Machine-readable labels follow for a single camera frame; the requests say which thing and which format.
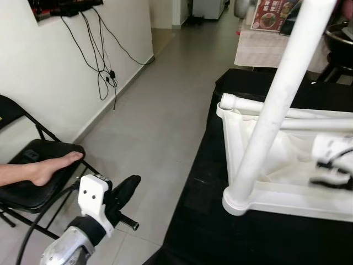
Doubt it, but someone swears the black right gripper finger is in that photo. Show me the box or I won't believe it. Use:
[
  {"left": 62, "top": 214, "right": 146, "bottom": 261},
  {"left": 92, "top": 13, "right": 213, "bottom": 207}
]
[{"left": 309, "top": 176, "right": 353, "bottom": 190}]

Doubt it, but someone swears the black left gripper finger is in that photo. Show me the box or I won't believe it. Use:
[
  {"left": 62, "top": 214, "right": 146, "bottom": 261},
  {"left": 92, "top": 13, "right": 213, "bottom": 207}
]
[{"left": 114, "top": 176, "right": 142, "bottom": 210}]

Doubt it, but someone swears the white plastic table leg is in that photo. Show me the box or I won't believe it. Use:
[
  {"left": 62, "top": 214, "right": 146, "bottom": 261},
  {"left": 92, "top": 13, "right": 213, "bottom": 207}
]
[
  {"left": 284, "top": 118, "right": 353, "bottom": 132},
  {"left": 221, "top": 93, "right": 353, "bottom": 121},
  {"left": 227, "top": 0, "right": 338, "bottom": 205}
]

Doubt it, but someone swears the bare human foot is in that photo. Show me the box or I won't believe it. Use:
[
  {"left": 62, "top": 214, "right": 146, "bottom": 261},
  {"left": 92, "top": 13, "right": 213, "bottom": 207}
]
[{"left": 0, "top": 151, "right": 84, "bottom": 187}]

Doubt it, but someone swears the black folding chair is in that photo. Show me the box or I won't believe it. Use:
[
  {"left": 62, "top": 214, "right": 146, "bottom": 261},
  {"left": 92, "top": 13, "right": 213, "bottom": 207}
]
[{"left": 0, "top": 95, "right": 100, "bottom": 227}]

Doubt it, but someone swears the black tablecloth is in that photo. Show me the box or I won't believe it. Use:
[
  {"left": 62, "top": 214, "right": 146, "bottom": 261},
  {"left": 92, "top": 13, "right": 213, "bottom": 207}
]
[{"left": 145, "top": 68, "right": 353, "bottom": 265}]

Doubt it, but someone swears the black stool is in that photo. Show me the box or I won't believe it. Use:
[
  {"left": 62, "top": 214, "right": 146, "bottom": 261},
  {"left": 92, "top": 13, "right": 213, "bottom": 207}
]
[{"left": 317, "top": 63, "right": 353, "bottom": 84}]

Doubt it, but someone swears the pale patterned mat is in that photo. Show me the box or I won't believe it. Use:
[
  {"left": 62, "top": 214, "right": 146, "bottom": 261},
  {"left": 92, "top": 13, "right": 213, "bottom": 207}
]
[{"left": 234, "top": 28, "right": 331, "bottom": 72}]

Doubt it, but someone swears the red printed box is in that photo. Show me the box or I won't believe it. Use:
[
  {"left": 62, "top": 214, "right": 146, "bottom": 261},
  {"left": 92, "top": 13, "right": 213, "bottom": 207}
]
[{"left": 249, "top": 0, "right": 301, "bottom": 33}]

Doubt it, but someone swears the silver pot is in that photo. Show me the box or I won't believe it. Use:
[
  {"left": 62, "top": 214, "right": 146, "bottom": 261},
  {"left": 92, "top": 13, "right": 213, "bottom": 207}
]
[{"left": 233, "top": 0, "right": 257, "bottom": 20}]

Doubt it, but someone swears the white cabinet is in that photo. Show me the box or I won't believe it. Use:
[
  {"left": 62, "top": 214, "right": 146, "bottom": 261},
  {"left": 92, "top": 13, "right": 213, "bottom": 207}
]
[{"left": 192, "top": 0, "right": 229, "bottom": 20}]

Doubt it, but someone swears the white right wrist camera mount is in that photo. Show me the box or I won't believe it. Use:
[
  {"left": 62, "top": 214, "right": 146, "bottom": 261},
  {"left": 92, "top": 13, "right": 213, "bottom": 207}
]
[{"left": 312, "top": 132, "right": 353, "bottom": 166}]

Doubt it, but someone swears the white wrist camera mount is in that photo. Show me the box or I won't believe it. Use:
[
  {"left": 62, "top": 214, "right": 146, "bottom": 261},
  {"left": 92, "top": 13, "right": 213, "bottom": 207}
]
[
  {"left": 312, "top": 132, "right": 353, "bottom": 166},
  {"left": 77, "top": 174, "right": 115, "bottom": 237}
]

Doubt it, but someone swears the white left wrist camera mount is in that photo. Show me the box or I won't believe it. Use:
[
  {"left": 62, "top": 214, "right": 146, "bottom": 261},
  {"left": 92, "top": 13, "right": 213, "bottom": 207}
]
[{"left": 77, "top": 174, "right": 115, "bottom": 237}]

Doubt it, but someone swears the black hanging wall cable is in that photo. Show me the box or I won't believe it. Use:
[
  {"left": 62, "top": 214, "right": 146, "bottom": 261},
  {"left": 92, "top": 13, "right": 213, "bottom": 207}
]
[
  {"left": 61, "top": 14, "right": 119, "bottom": 111},
  {"left": 91, "top": 8, "right": 155, "bottom": 65}
]

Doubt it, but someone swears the black wall shelf device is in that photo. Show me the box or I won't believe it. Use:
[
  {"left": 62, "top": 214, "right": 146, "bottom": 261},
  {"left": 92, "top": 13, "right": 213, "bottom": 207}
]
[{"left": 28, "top": 0, "right": 104, "bottom": 22}]

